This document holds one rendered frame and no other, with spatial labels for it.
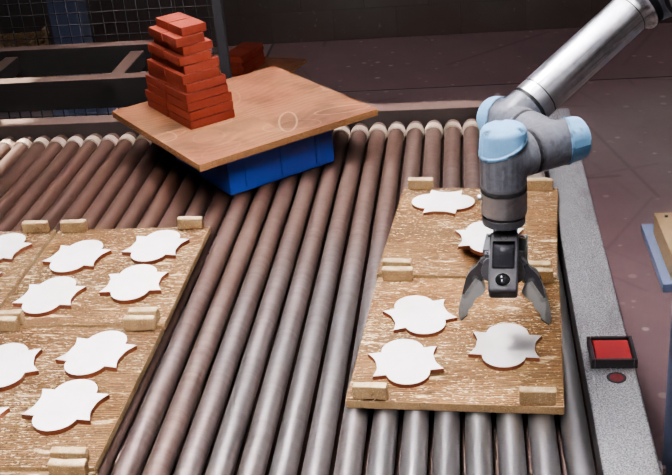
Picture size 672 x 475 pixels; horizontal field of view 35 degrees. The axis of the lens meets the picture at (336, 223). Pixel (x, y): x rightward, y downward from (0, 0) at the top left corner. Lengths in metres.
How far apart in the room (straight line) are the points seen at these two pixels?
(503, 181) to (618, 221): 2.73
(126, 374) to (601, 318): 0.85
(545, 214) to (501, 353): 0.56
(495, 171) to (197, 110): 1.13
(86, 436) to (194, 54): 1.14
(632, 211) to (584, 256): 2.31
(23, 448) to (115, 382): 0.21
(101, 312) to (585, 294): 0.93
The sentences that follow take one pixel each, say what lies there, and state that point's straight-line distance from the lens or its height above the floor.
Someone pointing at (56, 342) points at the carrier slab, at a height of 0.94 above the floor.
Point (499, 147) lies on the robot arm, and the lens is 1.70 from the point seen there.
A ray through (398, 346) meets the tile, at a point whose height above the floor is 0.94.
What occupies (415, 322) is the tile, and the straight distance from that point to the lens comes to 1.95.
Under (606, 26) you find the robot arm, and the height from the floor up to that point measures 1.42.
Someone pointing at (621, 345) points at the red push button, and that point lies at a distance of 1.92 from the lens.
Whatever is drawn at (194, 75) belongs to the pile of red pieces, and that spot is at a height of 1.17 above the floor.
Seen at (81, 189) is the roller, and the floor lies 0.90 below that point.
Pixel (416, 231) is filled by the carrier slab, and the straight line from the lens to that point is 2.29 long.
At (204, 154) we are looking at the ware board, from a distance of 2.52.
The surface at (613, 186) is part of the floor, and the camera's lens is 4.74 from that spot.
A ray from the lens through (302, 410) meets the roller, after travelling 1.80.
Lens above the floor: 1.96
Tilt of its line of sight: 26 degrees down
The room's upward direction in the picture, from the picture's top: 5 degrees counter-clockwise
